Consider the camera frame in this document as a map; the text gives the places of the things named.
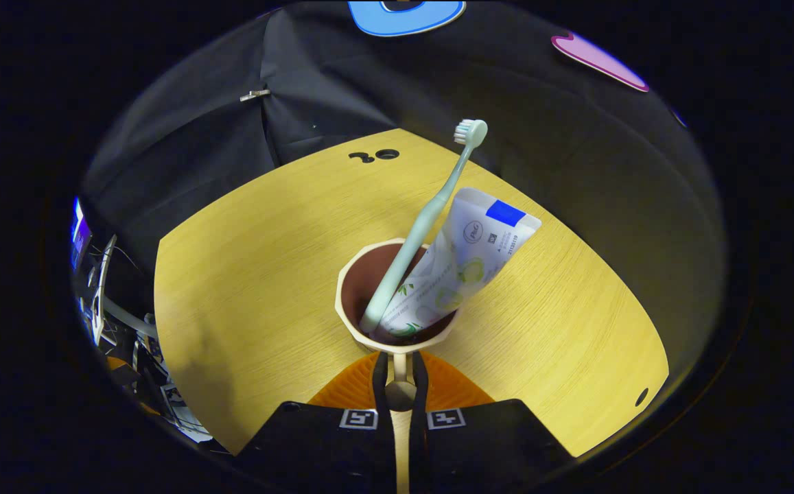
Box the pale green toothbrush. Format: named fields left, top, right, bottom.
left=359, top=119, right=489, bottom=334

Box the beige cup with brown inside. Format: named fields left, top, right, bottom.
left=334, top=237, right=460, bottom=414

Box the white toothpaste tube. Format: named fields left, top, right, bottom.
left=376, top=187, right=543, bottom=338

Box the black backdrop cloth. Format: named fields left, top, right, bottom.
left=81, top=0, right=727, bottom=412

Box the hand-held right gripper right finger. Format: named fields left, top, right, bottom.
left=408, top=350, right=577, bottom=494

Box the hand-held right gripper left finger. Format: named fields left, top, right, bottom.
left=234, top=351, right=398, bottom=494

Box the blue lit screen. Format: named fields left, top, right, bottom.
left=71, top=198, right=92, bottom=268

